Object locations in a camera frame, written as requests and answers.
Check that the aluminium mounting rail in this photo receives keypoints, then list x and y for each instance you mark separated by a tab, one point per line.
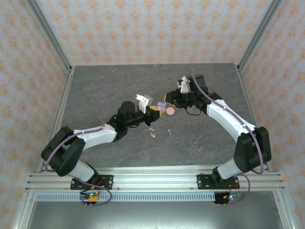
155	179

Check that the aluminium frame post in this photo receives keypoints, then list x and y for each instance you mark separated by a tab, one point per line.
50	35
259	35

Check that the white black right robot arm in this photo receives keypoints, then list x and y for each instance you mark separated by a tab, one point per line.
250	148

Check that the aluminium table side rail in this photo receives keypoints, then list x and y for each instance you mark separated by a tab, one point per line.
250	107
60	112

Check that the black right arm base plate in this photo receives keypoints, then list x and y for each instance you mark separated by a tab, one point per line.
205	182

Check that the pink earbud charging case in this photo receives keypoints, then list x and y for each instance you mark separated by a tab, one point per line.
170	111

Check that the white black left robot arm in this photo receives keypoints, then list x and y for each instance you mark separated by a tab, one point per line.
71	152

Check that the purple earbud charging case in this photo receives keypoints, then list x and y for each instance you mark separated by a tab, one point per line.
161	105

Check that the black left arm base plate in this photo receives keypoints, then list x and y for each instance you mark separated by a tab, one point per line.
107	182

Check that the grey metal shelf panel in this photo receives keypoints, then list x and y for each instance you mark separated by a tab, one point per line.
155	215

